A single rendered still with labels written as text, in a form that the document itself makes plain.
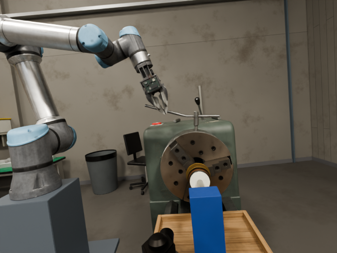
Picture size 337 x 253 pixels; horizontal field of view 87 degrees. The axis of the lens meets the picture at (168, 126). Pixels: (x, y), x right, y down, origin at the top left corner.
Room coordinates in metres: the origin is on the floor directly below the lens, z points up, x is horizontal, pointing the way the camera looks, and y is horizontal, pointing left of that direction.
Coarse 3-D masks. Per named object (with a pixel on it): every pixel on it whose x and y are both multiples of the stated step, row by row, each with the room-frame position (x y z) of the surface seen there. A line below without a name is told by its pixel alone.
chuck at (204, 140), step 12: (192, 132) 0.75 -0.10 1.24; (204, 132) 0.75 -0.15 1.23; (168, 144) 0.79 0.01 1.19; (180, 144) 0.75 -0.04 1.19; (192, 144) 0.75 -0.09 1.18; (204, 144) 0.74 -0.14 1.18; (216, 144) 0.74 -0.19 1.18; (168, 156) 0.76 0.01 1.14; (192, 156) 0.75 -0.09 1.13; (204, 156) 0.74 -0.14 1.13; (216, 156) 0.74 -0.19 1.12; (168, 168) 0.76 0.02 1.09; (180, 168) 0.75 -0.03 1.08; (168, 180) 0.76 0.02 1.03; (180, 180) 0.75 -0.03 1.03; (216, 180) 0.74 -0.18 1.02; (228, 180) 0.74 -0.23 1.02; (180, 192) 0.75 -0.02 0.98
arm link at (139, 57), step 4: (140, 52) 0.70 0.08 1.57; (144, 52) 0.71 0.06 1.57; (132, 56) 0.70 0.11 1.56; (136, 56) 0.70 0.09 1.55; (140, 56) 0.70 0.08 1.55; (144, 56) 0.70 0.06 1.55; (148, 56) 0.73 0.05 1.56; (132, 60) 0.71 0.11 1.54; (136, 60) 0.70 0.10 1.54; (140, 60) 0.70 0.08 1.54; (144, 60) 0.70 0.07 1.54; (148, 60) 0.71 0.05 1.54; (132, 64) 0.72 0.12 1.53; (136, 64) 0.70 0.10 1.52
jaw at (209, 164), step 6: (228, 156) 0.74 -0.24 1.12; (204, 162) 0.74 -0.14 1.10; (210, 162) 0.72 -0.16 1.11; (216, 162) 0.70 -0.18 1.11; (222, 162) 0.70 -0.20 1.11; (228, 162) 0.70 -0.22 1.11; (210, 168) 0.66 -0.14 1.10; (216, 168) 0.69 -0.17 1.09; (222, 168) 0.70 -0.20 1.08; (228, 168) 0.70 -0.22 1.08
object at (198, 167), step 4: (192, 164) 0.67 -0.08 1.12; (196, 164) 0.66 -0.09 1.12; (200, 164) 0.66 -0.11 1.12; (188, 168) 0.67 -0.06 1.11; (192, 168) 0.64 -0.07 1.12; (196, 168) 0.63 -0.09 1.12; (200, 168) 0.63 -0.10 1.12; (204, 168) 0.63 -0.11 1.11; (188, 172) 0.64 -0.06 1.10; (192, 172) 0.61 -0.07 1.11; (204, 172) 0.60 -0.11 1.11; (208, 172) 0.63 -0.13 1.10; (188, 176) 0.64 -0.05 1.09; (208, 176) 0.60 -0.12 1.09; (188, 180) 0.64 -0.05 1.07
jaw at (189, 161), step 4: (172, 144) 0.76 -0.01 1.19; (176, 144) 0.73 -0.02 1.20; (172, 148) 0.72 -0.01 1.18; (176, 148) 0.71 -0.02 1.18; (180, 148) 0.71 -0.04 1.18; (176, 152) 0.72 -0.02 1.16; (180, 152) 0.71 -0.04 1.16; (184, 152) 0.71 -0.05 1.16; (176, 156) 0.71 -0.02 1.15; (180, 156) 0.71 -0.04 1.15; (184, 156) 0.69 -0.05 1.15; (188, 156) 0.69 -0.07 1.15; (180, 160) 0.69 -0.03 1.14; (184, 160) 0.70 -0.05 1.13; (188, 160) 0.69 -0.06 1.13; (192, 160) 0.69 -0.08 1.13; (184, 164) 0.68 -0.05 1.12; (188, 164) 0.67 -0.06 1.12
